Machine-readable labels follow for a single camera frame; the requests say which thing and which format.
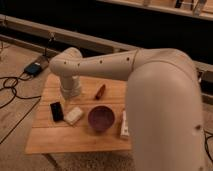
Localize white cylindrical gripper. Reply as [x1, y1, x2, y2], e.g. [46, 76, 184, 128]
[60, 76, 81, 99]

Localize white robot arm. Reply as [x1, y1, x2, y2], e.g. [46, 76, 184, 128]
[50, 48, 206, 171]

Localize black rectangular phone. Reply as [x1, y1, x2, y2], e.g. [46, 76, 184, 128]
[50, 102, 63, 122]

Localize white sponge block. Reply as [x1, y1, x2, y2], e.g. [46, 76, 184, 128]
[64, 107, 84, 125]

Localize wooden table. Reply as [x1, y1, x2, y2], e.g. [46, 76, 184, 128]
[25, 74, 131, 154]

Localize purple bowl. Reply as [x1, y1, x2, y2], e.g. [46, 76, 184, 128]
[88, 106, 115, 132]

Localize white bottle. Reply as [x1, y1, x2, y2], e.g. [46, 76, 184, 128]
[120, 111, 129, 139]

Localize wooden shelf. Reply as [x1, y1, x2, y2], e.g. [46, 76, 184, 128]
[98, 0, 213, 21]

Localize black floor cable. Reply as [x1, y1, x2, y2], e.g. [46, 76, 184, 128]
[0, 71, 43, 144]

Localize wooden rail beam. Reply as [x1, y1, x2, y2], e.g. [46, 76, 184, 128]
[0, 15, 213, 86]

